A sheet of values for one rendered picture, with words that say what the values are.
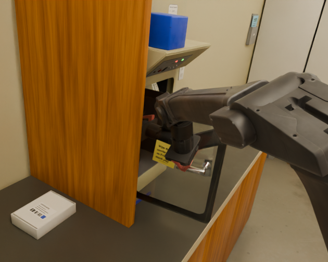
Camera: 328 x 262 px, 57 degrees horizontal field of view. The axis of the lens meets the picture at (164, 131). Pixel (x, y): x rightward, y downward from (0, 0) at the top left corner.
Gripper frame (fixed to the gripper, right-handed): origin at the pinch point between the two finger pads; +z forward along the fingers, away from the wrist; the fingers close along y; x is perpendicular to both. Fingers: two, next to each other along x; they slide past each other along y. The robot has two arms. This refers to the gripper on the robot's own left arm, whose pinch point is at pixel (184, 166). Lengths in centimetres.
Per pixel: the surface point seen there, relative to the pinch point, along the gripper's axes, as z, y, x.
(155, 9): -30.9, -30.1, -21.0
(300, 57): 135, -281, 18
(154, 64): -23.2, -14.0, -14.1
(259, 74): 162, -273, -23
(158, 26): -31.4, -20.3, -15.1
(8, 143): 7, 10, -66
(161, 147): 0.5, -4.2, -9.8
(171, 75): -4.3, -34.1, -19.8
